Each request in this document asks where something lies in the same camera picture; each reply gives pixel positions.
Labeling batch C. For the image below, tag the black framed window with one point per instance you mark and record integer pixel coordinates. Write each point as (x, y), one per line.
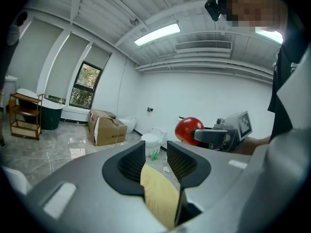
(85, 86)

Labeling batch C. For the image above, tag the green bottle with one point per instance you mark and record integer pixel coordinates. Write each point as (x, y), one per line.
(155, 155)

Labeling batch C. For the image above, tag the round ceiling detector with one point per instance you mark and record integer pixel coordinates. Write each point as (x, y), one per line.
(134, 21)

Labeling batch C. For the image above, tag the white tall cabinet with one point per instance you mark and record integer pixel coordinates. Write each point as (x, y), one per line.
(11, 88)

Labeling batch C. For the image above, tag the white egg-shaped toilet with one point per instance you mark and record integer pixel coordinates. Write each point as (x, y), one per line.
(128, 125)

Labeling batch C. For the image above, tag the black wall fixture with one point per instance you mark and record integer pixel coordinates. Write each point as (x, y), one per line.
(150, 109)

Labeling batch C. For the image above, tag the black head camera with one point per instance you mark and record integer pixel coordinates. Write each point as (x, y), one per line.
(213, 8)

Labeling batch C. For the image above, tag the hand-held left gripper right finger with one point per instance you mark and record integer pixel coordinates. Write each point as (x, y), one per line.
(206, 176)

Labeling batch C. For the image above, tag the wooden shelf rack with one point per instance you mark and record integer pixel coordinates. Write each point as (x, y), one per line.
(24, 116)

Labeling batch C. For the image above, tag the red apple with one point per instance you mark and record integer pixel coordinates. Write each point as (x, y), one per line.
(187, 130)

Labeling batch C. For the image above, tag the brown cardboard box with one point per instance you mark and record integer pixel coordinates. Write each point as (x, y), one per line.
(109, 130)

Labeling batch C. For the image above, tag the white rounded furniture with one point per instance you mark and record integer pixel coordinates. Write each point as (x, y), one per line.
(14, 181)

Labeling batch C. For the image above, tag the grey roller blind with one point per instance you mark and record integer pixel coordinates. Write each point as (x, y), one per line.
(98, 57)
(31, 57)
(65, 67)

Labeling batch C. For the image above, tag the person's head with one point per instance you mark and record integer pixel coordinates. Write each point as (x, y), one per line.
(255, 4)

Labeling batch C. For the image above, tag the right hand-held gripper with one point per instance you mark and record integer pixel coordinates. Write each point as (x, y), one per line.
(239, 127)

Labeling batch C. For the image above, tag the person's black shirt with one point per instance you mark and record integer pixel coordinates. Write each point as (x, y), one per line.
(284, 81)

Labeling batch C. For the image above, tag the dark green bathtub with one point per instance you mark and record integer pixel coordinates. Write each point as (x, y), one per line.
(49, 115)

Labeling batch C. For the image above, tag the long ceiling light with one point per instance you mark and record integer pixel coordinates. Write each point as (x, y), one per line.
(271, 36)
(158, 34)

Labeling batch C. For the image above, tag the white ceiling air vent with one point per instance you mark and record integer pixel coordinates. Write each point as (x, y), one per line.
(202, 45)

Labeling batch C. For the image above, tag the white ceiling pipes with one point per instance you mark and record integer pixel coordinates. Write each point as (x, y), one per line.
(206, 65)

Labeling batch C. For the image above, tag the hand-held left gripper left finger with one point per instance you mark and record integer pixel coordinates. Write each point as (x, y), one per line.
(97, 178)

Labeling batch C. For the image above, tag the person's right forearm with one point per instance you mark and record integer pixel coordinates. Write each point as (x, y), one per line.
(252, 143)

